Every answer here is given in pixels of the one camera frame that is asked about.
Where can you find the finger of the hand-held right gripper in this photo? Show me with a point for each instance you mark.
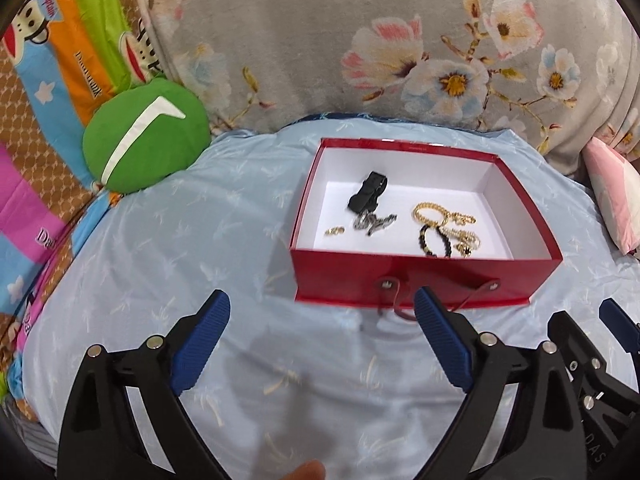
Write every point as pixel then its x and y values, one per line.
pixel 570 330
pixel 620 325

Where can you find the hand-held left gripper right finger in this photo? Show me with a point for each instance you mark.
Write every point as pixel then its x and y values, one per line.
pixel 445 340

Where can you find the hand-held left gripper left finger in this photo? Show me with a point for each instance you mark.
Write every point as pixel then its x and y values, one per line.
pixel 200 345

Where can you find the red box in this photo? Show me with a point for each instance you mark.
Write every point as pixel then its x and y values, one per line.
pixel 425 275

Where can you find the silver hair clip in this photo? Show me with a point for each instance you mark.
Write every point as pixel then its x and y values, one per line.
pixel 377 222

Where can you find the person's left hand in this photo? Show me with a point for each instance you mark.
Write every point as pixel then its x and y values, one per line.
pixel 305 471

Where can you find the light blue bedsheet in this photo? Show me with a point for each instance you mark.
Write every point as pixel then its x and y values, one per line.
pixel 200 235

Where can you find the pink pillow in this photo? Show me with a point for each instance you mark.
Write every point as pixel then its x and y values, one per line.
pixel 612 185

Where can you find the black clip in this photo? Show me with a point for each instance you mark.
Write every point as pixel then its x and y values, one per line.
pixel 367 192

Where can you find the grey striped cloth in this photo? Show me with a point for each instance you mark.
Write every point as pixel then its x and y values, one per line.
pixel 30 435

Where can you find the green round cushion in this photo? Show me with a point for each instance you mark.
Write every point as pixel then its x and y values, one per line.
pixel 150 135

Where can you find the grey floral blanket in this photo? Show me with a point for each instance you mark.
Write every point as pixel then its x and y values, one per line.
pixel 350 35

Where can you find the colourful cartoon printed blanket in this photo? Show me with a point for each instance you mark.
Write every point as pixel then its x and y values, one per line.
pixel 50 60

